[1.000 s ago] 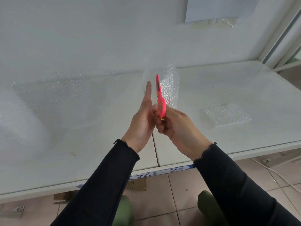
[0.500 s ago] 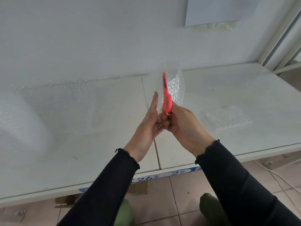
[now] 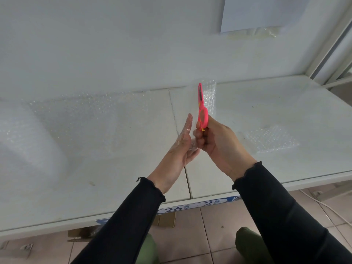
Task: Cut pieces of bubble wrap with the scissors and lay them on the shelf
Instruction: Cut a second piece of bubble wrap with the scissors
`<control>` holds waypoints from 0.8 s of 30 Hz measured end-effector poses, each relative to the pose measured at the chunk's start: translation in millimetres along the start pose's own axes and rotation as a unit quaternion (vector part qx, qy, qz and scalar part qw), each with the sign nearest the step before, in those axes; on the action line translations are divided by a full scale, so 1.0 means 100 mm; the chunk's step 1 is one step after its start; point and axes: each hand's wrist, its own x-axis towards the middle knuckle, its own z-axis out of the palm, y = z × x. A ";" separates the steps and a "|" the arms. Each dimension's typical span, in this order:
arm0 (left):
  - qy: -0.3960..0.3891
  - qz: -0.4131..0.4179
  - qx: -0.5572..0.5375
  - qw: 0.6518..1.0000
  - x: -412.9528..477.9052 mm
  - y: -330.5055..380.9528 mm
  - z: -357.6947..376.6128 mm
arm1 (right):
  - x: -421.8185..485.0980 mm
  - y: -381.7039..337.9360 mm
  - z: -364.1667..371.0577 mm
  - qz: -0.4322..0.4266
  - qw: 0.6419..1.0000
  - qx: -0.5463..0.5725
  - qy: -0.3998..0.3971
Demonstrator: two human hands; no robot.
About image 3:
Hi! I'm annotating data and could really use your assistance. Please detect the person's left leg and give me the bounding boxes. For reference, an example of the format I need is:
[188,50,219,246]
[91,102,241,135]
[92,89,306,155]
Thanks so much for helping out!
[135,233,160,264]

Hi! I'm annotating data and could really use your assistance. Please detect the blue and white label strip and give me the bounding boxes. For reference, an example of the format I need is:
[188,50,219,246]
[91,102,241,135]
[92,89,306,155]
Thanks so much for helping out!
[95,195,243,225]

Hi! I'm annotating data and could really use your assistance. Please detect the white metal frame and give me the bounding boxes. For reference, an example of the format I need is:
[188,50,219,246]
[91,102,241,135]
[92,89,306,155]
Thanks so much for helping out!
[305,3,352,89]

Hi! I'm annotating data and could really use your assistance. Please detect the person's leg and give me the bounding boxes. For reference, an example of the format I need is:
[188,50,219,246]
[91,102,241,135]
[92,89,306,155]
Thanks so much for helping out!
[235,227,274,264]
[135,233,160,264]

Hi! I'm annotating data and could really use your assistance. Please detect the clear bubble wrap sheet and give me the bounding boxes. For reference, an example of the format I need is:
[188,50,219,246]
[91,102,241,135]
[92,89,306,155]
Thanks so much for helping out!
[0,79,218,191]

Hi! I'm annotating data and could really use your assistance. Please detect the pink scissors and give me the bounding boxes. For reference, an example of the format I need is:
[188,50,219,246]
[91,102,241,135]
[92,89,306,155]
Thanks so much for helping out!
[197,83,209,132]

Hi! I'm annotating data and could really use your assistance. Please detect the white cable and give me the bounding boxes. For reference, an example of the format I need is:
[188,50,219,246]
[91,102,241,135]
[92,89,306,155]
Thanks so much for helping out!
[299,189,352,228]

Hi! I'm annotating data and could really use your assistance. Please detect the brown cardboard box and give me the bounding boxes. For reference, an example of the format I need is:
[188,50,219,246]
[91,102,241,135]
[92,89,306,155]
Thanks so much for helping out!
[67,212,176,243]

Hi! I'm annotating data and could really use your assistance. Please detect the person's left forearm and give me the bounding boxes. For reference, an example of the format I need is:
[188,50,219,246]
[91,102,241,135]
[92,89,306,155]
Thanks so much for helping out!
[71,177,166,264]

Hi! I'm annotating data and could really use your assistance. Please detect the person's right hand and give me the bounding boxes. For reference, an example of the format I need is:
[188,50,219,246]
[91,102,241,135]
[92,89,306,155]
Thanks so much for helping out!
[193,115,258,182]

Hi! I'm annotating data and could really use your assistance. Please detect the white paper sheet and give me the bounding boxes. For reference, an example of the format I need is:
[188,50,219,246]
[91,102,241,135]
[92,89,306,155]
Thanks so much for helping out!
[220,0,312,33]

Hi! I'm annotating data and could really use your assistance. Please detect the small bubble wrap piece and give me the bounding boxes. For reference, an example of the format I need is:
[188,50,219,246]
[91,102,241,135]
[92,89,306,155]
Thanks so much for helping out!
[241,125,301,155]

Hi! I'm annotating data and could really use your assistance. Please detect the person's left hand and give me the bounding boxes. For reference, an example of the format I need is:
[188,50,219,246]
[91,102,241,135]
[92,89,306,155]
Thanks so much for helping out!
[147,113,200,194]

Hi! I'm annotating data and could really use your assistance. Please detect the person's right leg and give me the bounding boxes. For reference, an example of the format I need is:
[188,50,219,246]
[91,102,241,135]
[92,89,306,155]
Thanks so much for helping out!
[235,227,274,264]

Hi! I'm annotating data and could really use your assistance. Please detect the person's right forearm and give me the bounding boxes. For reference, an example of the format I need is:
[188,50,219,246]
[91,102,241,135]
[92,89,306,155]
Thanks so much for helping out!
[232,161,352,264]

